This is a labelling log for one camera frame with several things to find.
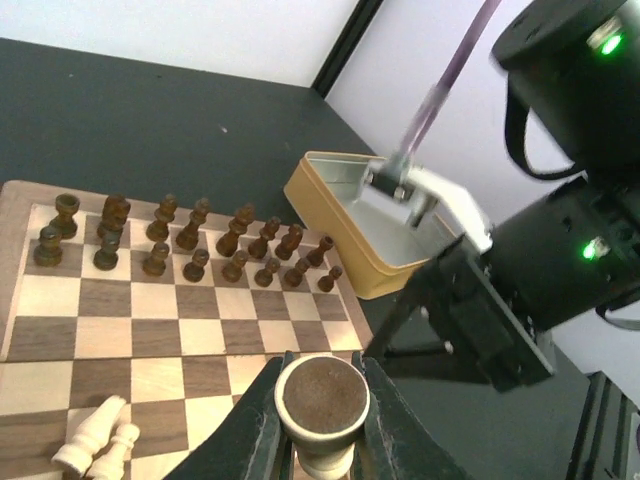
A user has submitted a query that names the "silver metal tin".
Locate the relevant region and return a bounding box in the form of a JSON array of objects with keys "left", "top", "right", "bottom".
[{"left": 284, "top": 151, "right": 454, "bottom": 300}]

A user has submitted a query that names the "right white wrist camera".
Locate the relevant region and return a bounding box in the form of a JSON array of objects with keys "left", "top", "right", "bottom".
[{"left": 357, "top": 153, "right": 493, "bottom": 253}]

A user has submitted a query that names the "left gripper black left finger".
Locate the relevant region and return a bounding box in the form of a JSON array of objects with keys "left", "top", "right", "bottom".
[{"left": 167, "top": 351, "right": 294, "bottom": 479}]

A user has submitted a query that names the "row of dark chess pieces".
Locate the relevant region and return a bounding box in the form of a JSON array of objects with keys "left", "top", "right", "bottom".
[{"left": 32, "top": 193, "right": 346, "bottom": 295}]

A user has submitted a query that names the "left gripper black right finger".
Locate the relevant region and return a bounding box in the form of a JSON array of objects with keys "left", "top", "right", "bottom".
[{"left": 350, "top": 352, "right": 470, "bottom": 480}]

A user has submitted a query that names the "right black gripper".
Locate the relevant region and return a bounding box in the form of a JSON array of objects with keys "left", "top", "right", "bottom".
[{"left": 363, "top": 235, "right": 556, "bottom": 392}]

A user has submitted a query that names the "wooden chess board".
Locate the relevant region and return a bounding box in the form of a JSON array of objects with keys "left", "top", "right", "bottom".
[{"left": 1, "top": 181, "right": 371, "bottom": 479}]

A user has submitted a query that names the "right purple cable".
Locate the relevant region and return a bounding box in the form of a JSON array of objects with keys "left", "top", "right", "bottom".
[{"left": 397, "top": 0, "right": 501, "bottom": 166}]

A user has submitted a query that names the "pile of light chess pieces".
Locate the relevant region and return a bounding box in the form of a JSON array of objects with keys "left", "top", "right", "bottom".
[{"left": 51, "top": 395, "right": 141, "bottom": 479}]

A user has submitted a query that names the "light chess piece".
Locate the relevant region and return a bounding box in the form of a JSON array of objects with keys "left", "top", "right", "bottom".
[{"left": 274, "top": 355, "right": 371, "bottom": 479}]

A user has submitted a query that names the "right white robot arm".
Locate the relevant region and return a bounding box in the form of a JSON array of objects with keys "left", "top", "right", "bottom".
[{"left": 365, "top": 1, "right": 639, "bottom": 392}]

